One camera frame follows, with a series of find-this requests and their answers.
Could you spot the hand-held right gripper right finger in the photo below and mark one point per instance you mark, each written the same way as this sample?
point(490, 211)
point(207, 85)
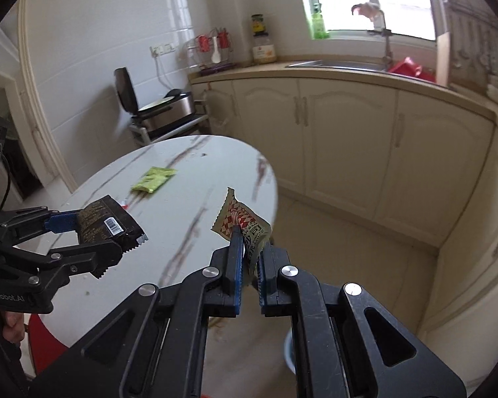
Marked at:
point(263, 277)

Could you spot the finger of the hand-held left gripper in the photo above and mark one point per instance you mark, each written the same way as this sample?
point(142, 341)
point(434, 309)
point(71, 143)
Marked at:
point(62, 222)
point(87, 257)

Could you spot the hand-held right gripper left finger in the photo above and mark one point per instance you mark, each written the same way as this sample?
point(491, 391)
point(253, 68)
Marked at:
point(234, 257)

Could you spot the dark barcode wrapper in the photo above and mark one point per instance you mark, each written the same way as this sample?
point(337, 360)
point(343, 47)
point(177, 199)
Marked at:
point(99, 219)

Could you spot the red checkered wrapper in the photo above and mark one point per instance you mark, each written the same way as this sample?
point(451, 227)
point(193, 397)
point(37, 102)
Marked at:
point(236, 217)

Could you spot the blue plastic bin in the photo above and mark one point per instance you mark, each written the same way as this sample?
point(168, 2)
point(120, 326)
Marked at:
point(289, 352)

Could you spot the person's left forearm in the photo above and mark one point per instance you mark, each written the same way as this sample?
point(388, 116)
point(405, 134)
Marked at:
point(0, 365)

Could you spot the person's left hand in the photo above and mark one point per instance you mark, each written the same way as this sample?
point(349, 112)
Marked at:
point(11, 323)

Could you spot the red stool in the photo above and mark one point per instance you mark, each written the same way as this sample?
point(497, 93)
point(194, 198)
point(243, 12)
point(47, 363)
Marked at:
point(41, 340)

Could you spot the small round marble table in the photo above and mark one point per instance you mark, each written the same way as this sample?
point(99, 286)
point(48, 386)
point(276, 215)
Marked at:
point(182, 182)

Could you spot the green wrapper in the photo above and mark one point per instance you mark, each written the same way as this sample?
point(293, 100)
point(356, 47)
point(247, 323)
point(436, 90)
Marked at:
point(153, 179)

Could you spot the cream base cabinet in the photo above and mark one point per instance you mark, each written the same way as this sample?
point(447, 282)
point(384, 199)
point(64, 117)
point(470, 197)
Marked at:
point(481, 236)
point(348, 153)

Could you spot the steel electric griddle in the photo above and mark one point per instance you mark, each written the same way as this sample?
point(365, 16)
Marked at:
point(166, 110)

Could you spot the white plastic spoon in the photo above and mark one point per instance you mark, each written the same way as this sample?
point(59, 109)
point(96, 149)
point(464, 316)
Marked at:
point(216, 54)

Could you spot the glass jar yellow lid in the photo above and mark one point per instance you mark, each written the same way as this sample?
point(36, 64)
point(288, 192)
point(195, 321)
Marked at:
point(263, 45)

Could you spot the steel sink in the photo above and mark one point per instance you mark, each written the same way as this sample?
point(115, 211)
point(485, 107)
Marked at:
point(336, 65)

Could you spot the green bottle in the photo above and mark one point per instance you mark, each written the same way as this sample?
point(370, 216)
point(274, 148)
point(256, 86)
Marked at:
point(318, 25)

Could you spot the red cloth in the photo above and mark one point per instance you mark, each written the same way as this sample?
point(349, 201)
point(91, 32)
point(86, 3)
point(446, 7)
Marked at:
point(408, 68)

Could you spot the steel faucet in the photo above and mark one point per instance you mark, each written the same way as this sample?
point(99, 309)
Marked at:
point(385, 45)

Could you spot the beige countertop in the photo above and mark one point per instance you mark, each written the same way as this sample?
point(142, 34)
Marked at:
point(460, 99)

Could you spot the pink cloth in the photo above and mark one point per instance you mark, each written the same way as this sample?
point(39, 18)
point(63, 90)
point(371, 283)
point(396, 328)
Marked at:
point(367, 9)

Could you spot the wooden cutting board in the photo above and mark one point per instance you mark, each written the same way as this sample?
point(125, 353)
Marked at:
point(444, 60)

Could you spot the white door frame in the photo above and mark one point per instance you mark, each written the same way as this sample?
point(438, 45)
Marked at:
point(33, 124)

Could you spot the white wall outlet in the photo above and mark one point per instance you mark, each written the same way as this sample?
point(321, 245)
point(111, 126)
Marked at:
point(162, 49)

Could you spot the wall utensil rail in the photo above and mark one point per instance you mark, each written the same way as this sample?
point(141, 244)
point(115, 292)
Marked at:
point(477, 29)

